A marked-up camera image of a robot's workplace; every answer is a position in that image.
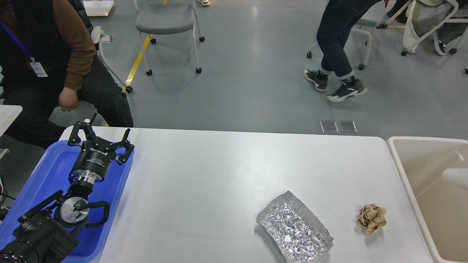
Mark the white chair far right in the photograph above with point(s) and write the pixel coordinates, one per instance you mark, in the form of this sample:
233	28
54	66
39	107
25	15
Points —
424	18

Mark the standing person grey pants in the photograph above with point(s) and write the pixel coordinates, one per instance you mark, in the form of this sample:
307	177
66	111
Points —
204	3

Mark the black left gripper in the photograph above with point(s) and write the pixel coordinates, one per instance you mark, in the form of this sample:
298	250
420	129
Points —
95	159

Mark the grey white rolling chair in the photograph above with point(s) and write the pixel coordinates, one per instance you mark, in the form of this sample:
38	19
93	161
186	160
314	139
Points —
365	33

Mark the grey chair left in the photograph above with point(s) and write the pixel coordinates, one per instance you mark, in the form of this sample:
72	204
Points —
168	19

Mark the person in dark jeans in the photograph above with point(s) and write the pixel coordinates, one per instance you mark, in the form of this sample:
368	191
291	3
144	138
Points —
350	86

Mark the crumpled aluminium foil tray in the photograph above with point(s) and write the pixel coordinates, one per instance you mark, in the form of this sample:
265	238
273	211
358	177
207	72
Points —
297	232

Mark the crumpled brown paper ball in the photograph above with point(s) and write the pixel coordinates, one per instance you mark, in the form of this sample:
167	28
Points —
372	217

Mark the blue plastic tray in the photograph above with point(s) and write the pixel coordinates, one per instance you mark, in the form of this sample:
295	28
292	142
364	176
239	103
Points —
51	175

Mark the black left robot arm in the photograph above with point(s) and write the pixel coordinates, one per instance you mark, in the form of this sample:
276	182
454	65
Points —
66	208

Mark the metal floor socket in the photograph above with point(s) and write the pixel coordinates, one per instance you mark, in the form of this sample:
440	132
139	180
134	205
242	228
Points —
348	127
329	127

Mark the metal floor socket left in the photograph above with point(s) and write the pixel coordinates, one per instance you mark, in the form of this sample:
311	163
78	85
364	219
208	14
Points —
329	127

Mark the seated person brown sleeve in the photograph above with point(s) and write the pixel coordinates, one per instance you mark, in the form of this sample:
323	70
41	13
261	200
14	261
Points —
48	60

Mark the white board on floor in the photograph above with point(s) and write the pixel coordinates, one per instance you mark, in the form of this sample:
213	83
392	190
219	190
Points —
95	8

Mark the beige plastic bin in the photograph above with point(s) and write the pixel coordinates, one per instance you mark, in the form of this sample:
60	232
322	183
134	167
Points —
440	209

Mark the white paper cup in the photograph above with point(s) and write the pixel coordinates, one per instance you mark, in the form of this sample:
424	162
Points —
457	177

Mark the white side table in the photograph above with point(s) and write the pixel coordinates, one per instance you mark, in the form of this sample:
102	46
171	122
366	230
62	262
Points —
8	113

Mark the metal floor socket right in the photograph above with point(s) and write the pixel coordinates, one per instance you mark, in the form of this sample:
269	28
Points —
348	127

